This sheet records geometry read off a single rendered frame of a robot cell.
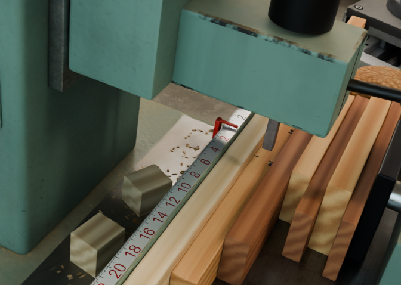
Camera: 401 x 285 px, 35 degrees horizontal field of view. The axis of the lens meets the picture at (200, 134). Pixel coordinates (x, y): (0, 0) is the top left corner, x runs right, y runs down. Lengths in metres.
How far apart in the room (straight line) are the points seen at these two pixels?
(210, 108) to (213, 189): 1.86
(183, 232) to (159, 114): 0.40
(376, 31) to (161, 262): 0.89
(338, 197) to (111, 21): 0.22
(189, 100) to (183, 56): 1.88
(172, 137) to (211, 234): 0.34
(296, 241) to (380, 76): 0.30
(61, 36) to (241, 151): 0.18
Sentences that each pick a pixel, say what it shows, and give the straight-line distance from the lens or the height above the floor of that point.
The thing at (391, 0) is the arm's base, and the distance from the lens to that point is 1.28.
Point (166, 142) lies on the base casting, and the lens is 0.81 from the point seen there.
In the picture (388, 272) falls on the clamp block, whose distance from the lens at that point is 0.53.
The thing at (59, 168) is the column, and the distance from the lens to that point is 0.63.
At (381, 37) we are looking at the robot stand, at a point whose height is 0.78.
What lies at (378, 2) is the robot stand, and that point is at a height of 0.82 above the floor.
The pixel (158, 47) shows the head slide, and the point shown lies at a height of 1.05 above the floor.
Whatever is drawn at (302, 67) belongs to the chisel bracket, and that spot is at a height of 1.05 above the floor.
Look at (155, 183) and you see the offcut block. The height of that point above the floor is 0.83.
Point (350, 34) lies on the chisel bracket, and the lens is 0.52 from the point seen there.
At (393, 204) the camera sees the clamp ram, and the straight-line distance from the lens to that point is 0.56.
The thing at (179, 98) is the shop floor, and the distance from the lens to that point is 2.40.
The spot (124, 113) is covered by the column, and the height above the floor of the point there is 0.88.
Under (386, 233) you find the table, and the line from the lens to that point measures 0.61.
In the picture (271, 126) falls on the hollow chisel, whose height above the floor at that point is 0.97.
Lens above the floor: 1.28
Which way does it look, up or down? 35 degrees down
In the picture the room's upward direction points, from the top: 10 degrees clockwise
